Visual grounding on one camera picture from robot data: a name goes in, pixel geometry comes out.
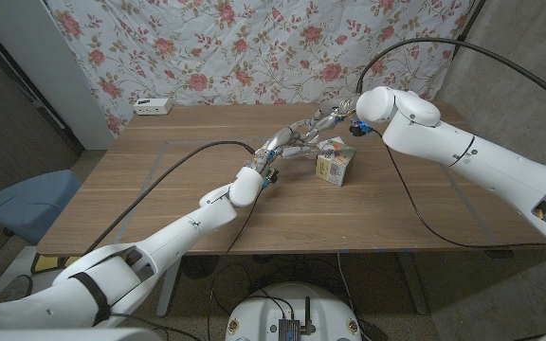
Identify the white floor board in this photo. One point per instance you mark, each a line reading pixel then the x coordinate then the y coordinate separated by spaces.
pixel 17 265

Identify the white robot torso base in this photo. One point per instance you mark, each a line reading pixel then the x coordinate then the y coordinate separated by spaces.
pixel 259 317

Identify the clear medicine bottle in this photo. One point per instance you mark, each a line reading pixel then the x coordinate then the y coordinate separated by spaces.
pixel 319 152

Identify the grey sneaker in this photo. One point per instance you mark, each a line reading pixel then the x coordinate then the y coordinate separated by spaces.
pixel 18 287

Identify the floral backdrop cloth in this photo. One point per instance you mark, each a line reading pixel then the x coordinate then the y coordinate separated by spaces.
pixel 254 47

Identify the grey table leg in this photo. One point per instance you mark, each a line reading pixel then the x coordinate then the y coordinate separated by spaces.
pixel 413 284

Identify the black backdrop pole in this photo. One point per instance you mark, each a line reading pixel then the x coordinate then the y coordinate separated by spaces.
pixel 469 28

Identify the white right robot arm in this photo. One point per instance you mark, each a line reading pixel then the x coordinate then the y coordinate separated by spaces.
pixel 467 151

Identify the black antenna module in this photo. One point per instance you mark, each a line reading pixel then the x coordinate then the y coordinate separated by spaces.
pixel 289 329

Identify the white power strip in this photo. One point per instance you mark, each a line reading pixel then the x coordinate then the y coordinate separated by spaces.
pixel 152 106

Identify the white table leg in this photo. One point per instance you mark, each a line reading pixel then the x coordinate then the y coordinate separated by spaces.
pixel 166 293

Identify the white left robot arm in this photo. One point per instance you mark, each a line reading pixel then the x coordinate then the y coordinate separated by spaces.
pixel 178 237

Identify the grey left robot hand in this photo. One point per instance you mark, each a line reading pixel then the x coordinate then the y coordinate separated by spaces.
pixel 280 137

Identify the blue stool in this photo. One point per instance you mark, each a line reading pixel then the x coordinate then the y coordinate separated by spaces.
pixel 31 203

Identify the white partition panel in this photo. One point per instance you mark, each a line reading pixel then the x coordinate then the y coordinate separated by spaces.
pixel 41 57

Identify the yellow black floor mat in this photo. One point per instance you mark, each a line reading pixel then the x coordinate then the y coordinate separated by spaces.
pixel 45 263

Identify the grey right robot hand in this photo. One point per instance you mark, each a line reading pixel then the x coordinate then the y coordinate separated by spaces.
pixel 339 110

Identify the colourful cardboard box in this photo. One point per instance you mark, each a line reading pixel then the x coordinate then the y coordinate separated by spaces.
pixel 334 163

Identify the black round perforated disc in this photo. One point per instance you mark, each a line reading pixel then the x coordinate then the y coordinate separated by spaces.
pixel 199 266

